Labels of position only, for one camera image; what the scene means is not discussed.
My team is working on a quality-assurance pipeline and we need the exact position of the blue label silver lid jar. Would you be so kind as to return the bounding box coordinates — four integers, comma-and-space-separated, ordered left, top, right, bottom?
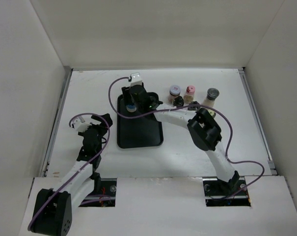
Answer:
126, 105, 137, 113

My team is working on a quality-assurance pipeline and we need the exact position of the white lid red label jar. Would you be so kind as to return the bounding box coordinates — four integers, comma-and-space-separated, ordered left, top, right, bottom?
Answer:
168, 85, 181, 104

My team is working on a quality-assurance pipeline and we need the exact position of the small black cap spice bottle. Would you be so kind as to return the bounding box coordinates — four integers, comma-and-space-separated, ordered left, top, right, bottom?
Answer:
173, 96, 185, 108

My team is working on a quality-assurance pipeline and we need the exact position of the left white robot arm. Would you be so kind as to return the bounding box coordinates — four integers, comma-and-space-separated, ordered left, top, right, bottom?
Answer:
27, 113, 113, 236

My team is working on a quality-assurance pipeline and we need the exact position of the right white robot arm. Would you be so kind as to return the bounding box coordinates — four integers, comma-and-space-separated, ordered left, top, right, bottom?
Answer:
121, 85, 240, 195

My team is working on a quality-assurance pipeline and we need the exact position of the black plastic tray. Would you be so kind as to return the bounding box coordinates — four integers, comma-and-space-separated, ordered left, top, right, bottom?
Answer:
116, 91, 164, 149

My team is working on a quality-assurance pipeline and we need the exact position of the pink lid spice bottle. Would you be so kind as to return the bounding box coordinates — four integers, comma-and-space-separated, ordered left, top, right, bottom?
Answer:
183, 85, 195, 104

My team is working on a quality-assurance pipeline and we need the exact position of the black lid grinder bottle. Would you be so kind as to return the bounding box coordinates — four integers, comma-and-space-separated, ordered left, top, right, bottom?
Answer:
188, 101, 200, 111

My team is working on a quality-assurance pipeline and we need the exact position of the clear lid pepper grinder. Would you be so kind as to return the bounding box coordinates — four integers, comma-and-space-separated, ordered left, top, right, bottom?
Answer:
202, 88, 219, 107

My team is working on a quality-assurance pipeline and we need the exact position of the yellow lid white bottle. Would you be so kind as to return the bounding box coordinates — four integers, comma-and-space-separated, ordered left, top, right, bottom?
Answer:
208, 110, 216, 118

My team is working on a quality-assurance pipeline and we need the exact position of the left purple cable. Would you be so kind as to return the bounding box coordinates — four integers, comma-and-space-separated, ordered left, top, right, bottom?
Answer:
27, 113, 111, 232

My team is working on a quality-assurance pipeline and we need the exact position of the purple cable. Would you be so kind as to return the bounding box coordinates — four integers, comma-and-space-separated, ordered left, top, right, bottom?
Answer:
108, 76, 266, 197
27, 113, 111, 232

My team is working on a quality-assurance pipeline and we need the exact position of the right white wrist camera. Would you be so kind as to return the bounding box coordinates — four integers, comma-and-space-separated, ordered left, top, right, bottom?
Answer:
128, 72, 142, 87

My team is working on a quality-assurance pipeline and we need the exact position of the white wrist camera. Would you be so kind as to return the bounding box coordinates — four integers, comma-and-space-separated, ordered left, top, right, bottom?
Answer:
70, 116, 90, 133
128, 72, 142, 87

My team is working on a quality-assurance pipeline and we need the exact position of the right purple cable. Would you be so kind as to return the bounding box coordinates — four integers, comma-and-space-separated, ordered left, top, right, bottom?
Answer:
108, 76, 266, 197

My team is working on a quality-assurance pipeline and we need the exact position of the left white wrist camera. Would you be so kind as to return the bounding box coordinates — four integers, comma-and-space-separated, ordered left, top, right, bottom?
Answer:
70, 116, 90, 133

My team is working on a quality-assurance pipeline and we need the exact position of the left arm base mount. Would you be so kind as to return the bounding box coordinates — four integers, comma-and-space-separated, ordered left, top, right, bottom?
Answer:
80, 173, 117, 207

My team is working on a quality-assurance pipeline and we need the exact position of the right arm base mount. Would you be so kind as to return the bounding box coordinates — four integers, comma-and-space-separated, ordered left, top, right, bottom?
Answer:
203, 171, 251, 207

